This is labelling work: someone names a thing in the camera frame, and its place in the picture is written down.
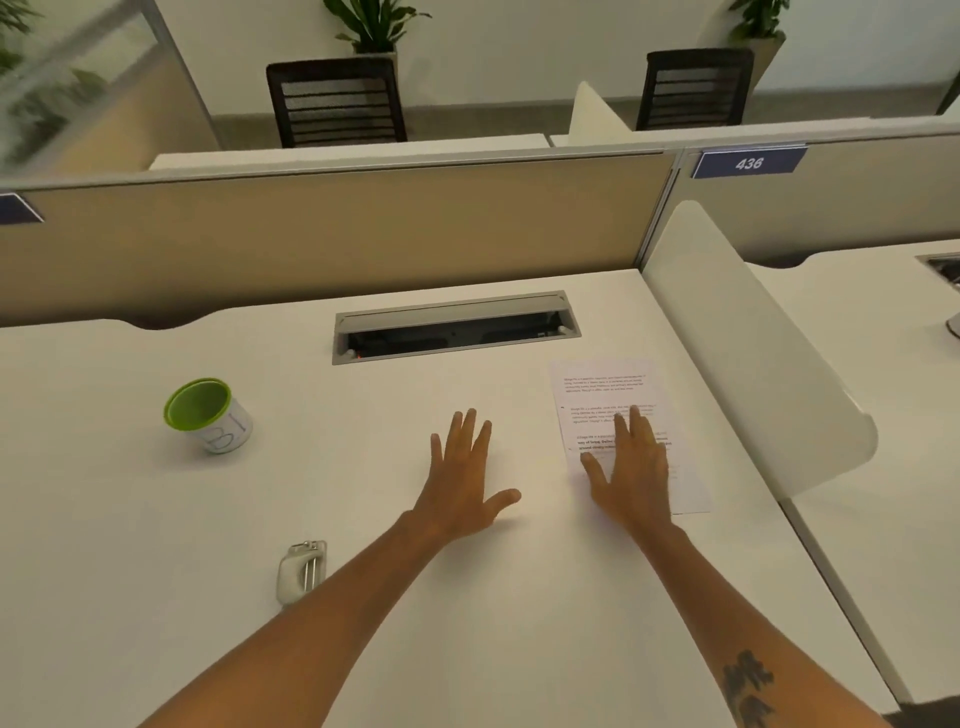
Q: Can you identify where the person's right hand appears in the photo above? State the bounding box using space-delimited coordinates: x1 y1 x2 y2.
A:
579 405 681 538

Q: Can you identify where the person's left hand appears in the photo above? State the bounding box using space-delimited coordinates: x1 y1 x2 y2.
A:
408 408 522 543

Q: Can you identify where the person's right forearm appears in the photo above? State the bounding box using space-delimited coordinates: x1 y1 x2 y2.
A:
636 523 895 728

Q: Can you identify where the person's left forearm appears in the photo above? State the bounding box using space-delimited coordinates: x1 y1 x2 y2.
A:
141 513 453 728

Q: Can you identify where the printed white paper sheet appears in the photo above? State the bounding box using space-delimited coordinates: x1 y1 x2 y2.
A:
549 358 714 516

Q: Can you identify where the white curved side divider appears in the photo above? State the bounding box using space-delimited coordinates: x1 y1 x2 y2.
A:
642 199 879 503

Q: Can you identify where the white stapler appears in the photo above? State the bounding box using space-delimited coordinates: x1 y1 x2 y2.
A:
276 539 329 607

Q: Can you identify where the white mug with green inside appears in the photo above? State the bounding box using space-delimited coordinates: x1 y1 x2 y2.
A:
163 377 254 456

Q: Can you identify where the long beige partition panel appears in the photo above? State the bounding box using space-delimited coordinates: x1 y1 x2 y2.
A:
0 148 678 330

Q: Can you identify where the blue number plate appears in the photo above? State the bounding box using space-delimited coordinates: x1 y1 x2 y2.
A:
0 192 46 225
691 146 810 180

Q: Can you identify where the small white desk divider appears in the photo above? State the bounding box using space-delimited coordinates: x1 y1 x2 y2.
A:
568 80 633 141

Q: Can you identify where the black slatted office chair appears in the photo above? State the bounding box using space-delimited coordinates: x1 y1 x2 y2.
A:
635 48 756 133
265 57 409 150

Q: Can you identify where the potted green plant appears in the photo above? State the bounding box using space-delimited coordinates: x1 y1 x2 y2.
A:
727 0 792 93
323 0 433 78

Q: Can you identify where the grey desk cable port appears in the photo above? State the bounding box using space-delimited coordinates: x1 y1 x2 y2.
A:
915 252 960 288
332 290 583 366

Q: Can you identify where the glass partition wall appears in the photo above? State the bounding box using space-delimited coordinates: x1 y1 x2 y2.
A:
0 0 223 180

